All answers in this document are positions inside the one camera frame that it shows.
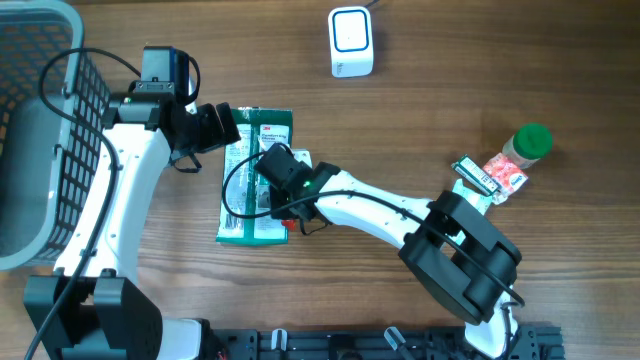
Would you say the large green 3M package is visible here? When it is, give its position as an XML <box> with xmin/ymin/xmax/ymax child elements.
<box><xmin>216</xmin><ymin>107</ymin><xmax>293</xmax><ymax>246</ymax></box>

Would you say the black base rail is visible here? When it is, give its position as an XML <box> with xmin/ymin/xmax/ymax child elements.
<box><xmin>213</xmin><ymin>325</ymin><xmax>566</xmax><ymax>360</ymax></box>

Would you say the yogurt bottle red label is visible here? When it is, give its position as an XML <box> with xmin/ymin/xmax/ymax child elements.
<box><xmin>501</xmin><ymin>123</ymin><xmax>553</xmax><ymax>169</ymax></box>

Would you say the red chocolate bar packet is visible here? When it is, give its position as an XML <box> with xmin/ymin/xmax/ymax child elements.
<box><xmin>281</xmin><ymin>220</ymin><xmax>296</xmax><ymax>231</ymax></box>

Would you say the dark grey plastic basket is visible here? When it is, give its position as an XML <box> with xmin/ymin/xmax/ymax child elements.
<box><xmin>0</xmin><ymin>0</ymin><xmax>114</xmax><ymax>272</ymax></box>

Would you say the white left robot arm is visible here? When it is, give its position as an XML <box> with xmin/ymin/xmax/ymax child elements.
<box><xmin>23</xmin><ymin>46</ymin><xmax>240</xmax><ymax>359</ymax></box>

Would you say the white barcode scanner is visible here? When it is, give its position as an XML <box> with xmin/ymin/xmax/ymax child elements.
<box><xmin>327</xmin><ymin>6</ymin><xmax>374</xmax><ymax>78</ymax></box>

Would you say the red yogurt label sleeve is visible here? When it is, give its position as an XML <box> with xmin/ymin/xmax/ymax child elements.
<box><xmin>483</xmin><ymin>153</ymin><xmax>528</xmax><ymax>205</ymax></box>

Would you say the light teal snack pouch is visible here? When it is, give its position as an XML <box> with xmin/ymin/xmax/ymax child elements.
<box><xmin>452</xmin><ymin>179</ymin><xmax>492</xmax><ymax>215</ymax></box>

